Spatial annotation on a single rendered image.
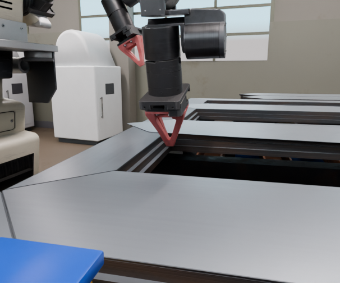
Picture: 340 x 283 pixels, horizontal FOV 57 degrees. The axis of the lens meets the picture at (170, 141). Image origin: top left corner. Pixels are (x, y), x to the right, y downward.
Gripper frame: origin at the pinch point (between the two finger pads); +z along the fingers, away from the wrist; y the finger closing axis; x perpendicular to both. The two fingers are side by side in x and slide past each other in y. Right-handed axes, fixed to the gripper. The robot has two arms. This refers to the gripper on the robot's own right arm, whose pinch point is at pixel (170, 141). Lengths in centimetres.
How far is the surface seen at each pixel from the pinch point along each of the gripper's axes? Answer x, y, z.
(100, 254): -6.4, -38.9, -12.9
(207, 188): -9.2, -20.7, -4.6
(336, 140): -29.3, 7.8, 2.7
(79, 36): 196, 335, 18
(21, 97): 334, 365, 107
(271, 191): -15.8, -20.2, -4.3
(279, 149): -19.4, 7.4, 4.6
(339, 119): -41, 51, 15
